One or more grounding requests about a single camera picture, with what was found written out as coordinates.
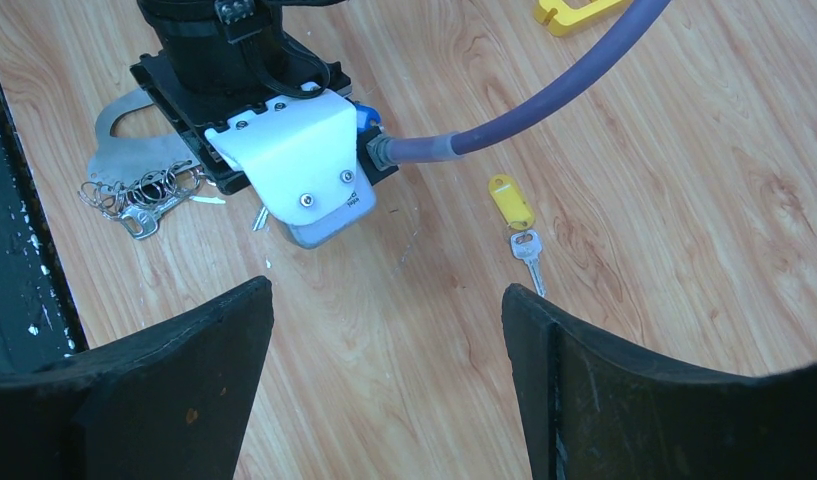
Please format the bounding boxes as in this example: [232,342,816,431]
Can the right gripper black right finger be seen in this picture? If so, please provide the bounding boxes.
[501,284,817,479]

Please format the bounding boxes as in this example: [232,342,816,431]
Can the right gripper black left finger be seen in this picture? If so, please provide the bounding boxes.
[0,276,274,479]

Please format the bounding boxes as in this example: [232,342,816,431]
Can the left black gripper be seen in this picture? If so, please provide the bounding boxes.
[130,37,351,195]

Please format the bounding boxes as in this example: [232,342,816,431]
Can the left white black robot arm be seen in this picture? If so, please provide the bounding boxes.
[130,1,351,195]

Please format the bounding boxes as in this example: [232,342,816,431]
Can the yellow key tag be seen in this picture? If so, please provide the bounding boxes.
[488,174,536,231]

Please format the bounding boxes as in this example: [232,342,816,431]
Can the yellow triangular plastic piece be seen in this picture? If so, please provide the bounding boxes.
[532,0,631,37]

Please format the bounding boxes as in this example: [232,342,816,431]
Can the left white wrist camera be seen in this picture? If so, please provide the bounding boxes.
[204,90,381,249]

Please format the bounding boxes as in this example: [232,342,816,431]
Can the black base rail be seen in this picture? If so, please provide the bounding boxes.
[0,81,88,374]

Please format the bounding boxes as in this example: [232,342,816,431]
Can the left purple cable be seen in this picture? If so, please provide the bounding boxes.
[366,0,674,167]

